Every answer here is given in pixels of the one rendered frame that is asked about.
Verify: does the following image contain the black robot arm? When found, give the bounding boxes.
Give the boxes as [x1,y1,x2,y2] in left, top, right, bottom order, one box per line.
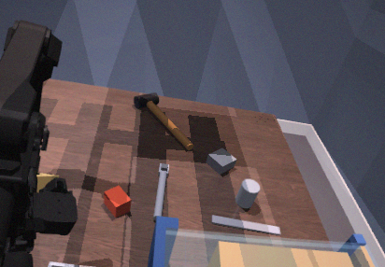
[0,21,78,258]

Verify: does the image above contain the grey flat bar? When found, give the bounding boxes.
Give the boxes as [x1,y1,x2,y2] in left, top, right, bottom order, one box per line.
[212,215,281,235]

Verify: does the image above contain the black rubber mallet with wooden handle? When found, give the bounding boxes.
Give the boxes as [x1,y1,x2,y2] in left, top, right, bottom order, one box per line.
[134,92,193,150]

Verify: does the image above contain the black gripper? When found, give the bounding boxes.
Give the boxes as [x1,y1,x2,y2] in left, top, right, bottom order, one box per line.
[0,170,37,267]

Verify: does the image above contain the grey metal rod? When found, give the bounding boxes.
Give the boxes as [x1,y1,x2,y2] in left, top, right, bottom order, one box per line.
[153,163,169,220]

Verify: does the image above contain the grey cylinder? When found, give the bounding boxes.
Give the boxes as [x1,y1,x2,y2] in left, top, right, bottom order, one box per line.
[235,179,260,208]

